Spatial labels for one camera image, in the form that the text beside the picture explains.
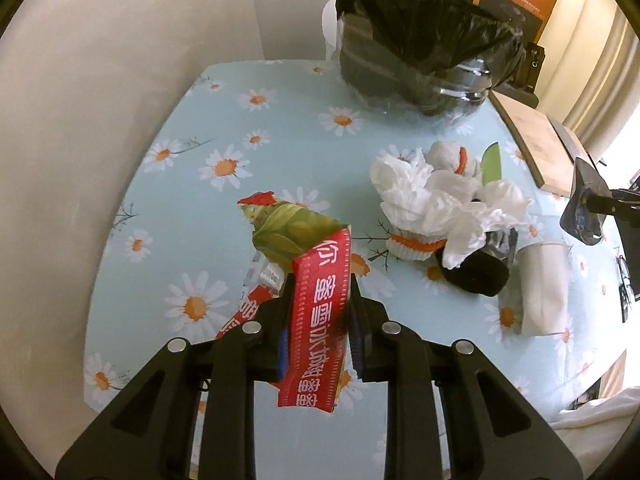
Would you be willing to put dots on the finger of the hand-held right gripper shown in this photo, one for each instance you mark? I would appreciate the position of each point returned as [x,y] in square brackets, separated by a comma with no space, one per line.
[582,225]

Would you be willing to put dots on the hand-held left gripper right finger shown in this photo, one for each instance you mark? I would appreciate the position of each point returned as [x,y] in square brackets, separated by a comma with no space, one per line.
[356,345]

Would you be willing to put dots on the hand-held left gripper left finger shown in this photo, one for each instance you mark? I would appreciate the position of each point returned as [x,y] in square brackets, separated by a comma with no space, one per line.
[283,355]

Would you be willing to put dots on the red and green printed wrapper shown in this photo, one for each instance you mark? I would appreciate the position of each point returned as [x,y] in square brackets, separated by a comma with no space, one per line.
[320,300]

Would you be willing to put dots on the glossy black plastic wrapper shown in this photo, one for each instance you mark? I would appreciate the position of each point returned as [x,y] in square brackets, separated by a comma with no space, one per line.
[502,247]

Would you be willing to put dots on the grey knit glove orange cuff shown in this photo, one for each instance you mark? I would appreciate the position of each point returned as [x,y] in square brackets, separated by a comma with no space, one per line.
[445,157]

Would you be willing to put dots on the clear bin with black bag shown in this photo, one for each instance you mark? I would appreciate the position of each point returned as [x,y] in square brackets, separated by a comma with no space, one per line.
[420,45]

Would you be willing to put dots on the wooden cutting board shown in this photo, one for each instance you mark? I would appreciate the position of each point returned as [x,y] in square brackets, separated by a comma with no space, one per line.
[537,140]

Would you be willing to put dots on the white paper cup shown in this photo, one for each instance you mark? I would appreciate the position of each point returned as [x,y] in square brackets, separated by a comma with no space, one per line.
[545,290]

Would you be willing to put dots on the crumpled white tissue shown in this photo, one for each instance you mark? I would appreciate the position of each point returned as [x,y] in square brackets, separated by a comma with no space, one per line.
[490,210]
[400,180]

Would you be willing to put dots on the green wrapper piece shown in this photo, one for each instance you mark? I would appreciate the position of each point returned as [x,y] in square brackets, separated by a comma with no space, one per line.
[492,165]

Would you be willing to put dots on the white knit glove orange cuff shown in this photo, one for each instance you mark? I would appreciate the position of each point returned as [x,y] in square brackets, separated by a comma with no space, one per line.
[417,247]

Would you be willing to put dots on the beige curtain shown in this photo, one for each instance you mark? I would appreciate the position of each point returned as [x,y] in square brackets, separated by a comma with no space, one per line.
[600,60]

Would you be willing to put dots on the black device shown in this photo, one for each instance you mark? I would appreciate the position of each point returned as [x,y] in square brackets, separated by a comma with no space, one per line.
[531,67]

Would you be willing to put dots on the orange cardboard box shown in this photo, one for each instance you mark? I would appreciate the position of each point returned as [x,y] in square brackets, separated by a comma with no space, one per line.
[515,15]

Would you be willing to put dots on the daisy print tablecloth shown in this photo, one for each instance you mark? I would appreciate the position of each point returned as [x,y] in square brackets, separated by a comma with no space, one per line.
[300,160]

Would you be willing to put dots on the white chair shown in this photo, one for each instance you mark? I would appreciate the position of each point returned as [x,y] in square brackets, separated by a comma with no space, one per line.
[330,25]

